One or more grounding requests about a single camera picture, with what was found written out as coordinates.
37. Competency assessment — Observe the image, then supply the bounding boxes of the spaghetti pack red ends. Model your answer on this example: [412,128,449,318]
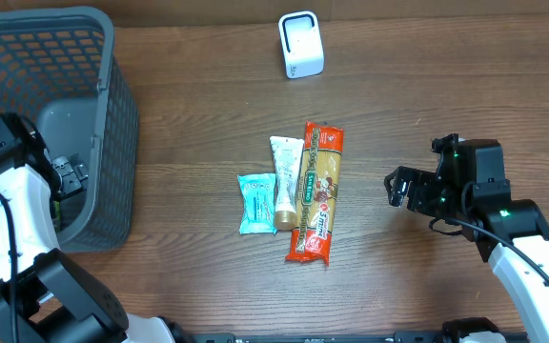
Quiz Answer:
[286,121,344,263]

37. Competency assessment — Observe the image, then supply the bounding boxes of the white tube gold cap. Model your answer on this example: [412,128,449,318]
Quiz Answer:
[270,136,304,231]

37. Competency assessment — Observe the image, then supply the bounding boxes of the teal wipes packet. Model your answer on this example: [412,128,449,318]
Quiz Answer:
[237,173,276,234]

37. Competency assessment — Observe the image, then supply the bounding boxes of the green snack packet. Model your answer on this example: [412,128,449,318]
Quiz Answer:
[52,201,61,226]

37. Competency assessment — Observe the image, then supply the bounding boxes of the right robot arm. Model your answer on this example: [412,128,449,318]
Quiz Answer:
[384,133,549,342]

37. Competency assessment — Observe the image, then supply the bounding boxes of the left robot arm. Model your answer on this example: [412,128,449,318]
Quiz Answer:
[0,113,186,342]

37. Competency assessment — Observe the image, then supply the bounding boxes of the white barcode scanner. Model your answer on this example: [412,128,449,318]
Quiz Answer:
[278,10,325,79]

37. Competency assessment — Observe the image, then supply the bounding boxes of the grey plastic shopping basket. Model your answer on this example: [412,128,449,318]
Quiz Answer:
[0,7,139,252]

